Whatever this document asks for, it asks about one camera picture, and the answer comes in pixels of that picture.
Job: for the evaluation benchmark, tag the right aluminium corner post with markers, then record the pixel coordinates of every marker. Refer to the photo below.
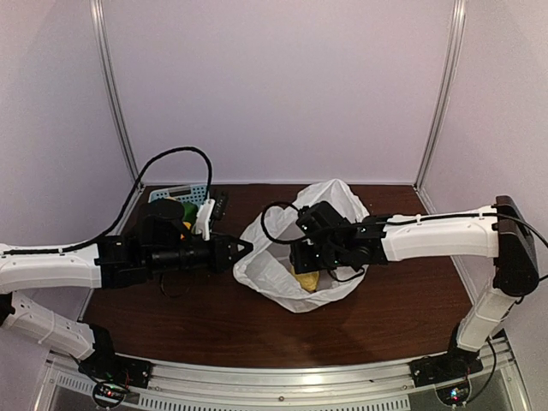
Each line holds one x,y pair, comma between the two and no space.
451,61

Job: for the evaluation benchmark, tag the aluminium front rail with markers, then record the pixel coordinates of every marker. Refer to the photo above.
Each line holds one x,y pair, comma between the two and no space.
387,385

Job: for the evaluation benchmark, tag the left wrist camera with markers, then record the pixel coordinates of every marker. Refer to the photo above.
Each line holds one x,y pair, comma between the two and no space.
212,210

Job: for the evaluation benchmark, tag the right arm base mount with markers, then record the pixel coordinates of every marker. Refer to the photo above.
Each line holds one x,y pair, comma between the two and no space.
455,363

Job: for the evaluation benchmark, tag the yellow orange mango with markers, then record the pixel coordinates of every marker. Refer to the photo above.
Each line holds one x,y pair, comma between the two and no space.
186,230

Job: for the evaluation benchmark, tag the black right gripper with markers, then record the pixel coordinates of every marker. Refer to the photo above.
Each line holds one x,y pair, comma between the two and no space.
300,260

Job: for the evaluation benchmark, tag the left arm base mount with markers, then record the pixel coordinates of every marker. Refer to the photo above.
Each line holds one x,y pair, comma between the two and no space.
115,368

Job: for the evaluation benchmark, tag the circuit board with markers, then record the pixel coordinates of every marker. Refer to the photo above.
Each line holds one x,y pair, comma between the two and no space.
454,395
107,395

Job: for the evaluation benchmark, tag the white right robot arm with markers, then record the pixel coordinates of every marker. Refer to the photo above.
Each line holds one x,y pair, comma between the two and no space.
496,232

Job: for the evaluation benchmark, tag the light blue plastic basket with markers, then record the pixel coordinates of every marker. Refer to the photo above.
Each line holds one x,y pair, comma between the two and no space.
195,193

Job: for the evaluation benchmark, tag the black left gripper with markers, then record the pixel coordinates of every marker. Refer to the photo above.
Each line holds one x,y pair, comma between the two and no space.
220,258

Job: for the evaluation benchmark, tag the right circuit board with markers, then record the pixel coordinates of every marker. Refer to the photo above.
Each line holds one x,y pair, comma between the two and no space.
454,395

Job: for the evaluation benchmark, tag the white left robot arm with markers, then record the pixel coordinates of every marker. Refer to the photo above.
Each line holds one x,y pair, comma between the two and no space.
25,269

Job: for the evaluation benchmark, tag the left aluminium corner post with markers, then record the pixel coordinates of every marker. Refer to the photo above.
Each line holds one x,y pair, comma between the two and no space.
105,58

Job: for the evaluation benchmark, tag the green fruit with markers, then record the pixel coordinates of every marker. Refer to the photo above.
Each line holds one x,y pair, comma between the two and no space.
190,212

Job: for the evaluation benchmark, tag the white plastic bag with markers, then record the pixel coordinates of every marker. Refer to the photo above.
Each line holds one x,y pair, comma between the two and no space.
268,270

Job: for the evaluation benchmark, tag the aluminium corner post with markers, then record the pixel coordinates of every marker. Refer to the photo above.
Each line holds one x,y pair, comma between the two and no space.
451,61
105,58

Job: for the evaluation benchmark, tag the peach coloured fruit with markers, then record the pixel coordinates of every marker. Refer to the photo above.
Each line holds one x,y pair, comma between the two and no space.
171,199

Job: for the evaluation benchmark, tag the left circuit board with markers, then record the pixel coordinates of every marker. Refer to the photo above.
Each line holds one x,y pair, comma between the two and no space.
107,395

